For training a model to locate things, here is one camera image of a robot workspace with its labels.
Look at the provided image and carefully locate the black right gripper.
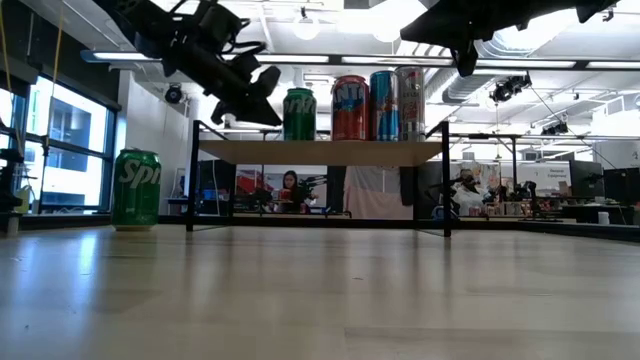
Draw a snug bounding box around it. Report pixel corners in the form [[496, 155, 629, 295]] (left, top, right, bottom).
[[399, 0, 522, 79]]

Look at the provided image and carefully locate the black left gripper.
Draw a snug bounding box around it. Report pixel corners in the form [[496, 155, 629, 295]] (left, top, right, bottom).
[[171, 28, 284, 127]]

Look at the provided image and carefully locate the green soda can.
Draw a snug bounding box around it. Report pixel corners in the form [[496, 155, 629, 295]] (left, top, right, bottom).
[[282, 87, 318, 142], [111, 148, 163, 232]]

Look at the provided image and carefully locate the tall white can black lid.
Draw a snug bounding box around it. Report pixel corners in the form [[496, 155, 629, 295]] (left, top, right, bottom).
[[396, 66, 427, 143]]

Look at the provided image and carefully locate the slim blue silver can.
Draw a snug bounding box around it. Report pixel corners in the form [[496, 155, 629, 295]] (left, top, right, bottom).
[[369, 69, 400, 143]]

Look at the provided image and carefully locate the red soda can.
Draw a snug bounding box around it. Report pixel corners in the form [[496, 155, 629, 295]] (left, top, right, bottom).
[[331, 74, 372, 142]]

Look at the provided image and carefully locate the linear ceiling light bar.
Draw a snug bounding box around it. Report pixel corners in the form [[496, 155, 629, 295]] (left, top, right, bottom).
[[79, 48, 640, 72]]

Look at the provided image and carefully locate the person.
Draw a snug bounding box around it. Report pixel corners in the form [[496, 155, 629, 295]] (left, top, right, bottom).
[[449, 168, 489, 217], [274, 169, 311, 215]]

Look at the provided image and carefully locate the grey pink hung cloth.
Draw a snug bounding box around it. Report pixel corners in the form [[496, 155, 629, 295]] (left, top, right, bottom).
[[342, 164, 416, 221]]

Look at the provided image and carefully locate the large window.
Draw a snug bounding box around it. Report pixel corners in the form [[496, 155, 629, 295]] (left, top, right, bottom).
[[0, 74, 119, 214]]

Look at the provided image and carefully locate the black monitor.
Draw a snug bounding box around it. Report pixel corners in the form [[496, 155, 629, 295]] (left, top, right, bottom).
[[602, 167, 640, 206], [568, 159, 605, 199]]

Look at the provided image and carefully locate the black equipment rack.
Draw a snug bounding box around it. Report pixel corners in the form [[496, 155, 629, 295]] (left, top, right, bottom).
[[0, 147, 26, 236]]

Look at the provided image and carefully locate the silver ventilation duct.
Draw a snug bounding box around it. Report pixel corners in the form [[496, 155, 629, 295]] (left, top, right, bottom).
[[439, 39, 566, 105]]

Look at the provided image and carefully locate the black ceiling camera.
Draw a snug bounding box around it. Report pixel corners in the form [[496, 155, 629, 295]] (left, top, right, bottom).
[[163, 82, 184, 105], [540, 120, 570, 137], [488, 73, 534, 104]]

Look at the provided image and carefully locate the wooden shelf black metal frame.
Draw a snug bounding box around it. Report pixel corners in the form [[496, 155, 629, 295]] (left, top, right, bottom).
[[184, 119, 454, 239]]

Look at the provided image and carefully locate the yellow cable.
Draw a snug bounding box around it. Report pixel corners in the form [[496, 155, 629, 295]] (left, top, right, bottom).
[[42, 0, 66, 151]]

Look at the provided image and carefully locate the black aluminium table frame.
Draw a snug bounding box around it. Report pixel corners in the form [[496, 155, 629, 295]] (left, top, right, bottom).
[[14, 212, 640, 244]]

